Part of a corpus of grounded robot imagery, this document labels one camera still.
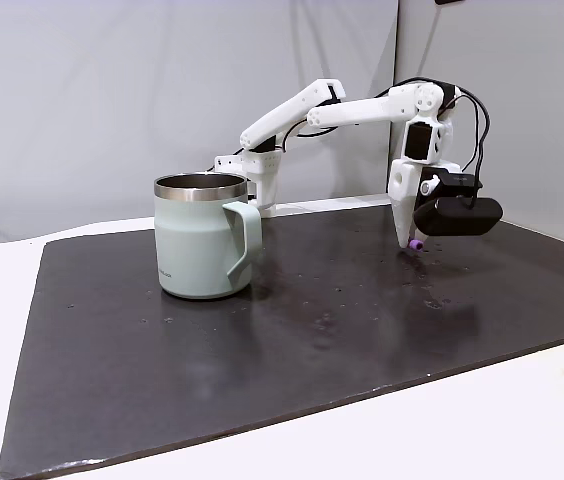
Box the black webcam on gripper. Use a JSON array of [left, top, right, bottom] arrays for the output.
[[413, 167, 504, 237]]

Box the black table mat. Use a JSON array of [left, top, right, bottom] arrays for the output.
[[0, 204, 564, 480]]

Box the pale green steel mug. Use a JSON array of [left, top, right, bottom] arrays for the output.
[[153, 172, 263, 301]]

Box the black webcam cable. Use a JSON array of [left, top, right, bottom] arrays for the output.
[[454, 84, 492, 209]]

